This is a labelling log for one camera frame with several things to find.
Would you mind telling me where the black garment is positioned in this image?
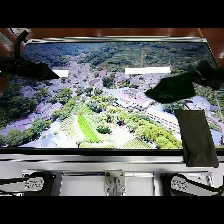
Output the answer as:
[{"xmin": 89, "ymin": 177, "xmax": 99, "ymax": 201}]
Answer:
[{"xmin": 174, "ymin": 108, "xmax": 220, "ymax": 168}]

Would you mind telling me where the silver frame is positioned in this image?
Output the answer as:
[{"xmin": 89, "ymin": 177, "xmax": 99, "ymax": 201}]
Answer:
[{"xmin": 0, "ymin": 147, "xmax": 224, "ymax": 197}]

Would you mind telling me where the black cable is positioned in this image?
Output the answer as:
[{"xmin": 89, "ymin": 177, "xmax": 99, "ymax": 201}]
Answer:
[{"xmin": 175, "ymin": 173, "xmax": 224, "ymax": 195}]

